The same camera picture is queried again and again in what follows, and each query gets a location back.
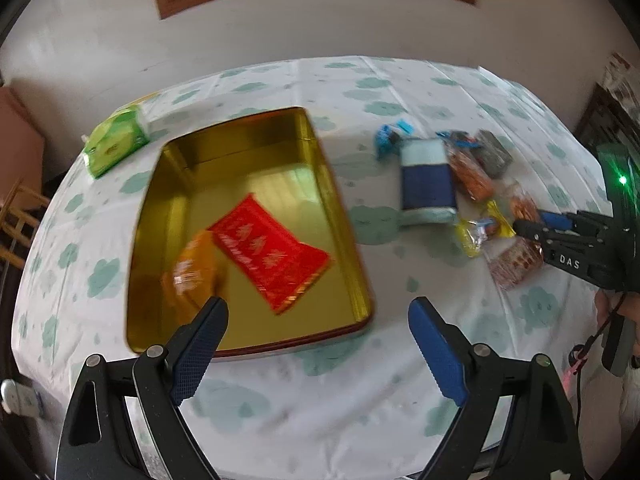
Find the large blue white packet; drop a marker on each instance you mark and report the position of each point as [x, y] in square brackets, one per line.
[427, 182]

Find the person's right hand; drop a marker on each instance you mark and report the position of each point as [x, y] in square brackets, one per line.
[632, 310]

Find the small clear orange packet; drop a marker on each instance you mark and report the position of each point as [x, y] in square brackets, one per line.
[522, 205]

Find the orange snack packet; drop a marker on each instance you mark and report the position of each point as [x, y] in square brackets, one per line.
[192, 272]

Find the orange clear biscuit packet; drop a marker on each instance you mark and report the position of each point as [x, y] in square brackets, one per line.
[470, 175]

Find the green tissue pack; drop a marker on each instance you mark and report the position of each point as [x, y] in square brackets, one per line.
[115, 142]

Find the cloud print tablecloth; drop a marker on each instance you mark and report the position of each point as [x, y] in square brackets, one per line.
[350, 410]

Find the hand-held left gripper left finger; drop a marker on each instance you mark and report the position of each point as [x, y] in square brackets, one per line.
[200, 355]

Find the white plastic device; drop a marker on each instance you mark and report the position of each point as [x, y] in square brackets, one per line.
[20, 397]

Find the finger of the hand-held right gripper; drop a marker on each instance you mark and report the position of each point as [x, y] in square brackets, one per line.
[530, 231]
[560, 220]

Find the clear packet of brown snack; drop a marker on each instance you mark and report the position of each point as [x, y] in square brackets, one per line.
[515, 262]

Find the yellow round snack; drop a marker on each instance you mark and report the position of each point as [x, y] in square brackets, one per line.
[477, 232]

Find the wooden chair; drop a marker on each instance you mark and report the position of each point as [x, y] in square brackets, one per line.
[17, 220]

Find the gold rectangular tin box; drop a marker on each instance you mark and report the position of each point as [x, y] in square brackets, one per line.
[280, 180]

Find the dark wooden cabinet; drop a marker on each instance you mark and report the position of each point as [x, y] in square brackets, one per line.
[607, 115]

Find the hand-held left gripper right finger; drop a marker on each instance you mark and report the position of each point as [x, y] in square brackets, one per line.
[440, 355]

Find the red snack packet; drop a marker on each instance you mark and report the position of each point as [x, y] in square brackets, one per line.
[270, 250]

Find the small dark blue packet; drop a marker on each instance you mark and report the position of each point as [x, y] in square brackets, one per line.
[460, 139]

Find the grey snack packet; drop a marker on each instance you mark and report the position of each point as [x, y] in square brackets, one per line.
[492, 152]

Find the newspaper pile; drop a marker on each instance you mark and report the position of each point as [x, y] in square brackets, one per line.
[620, 75]

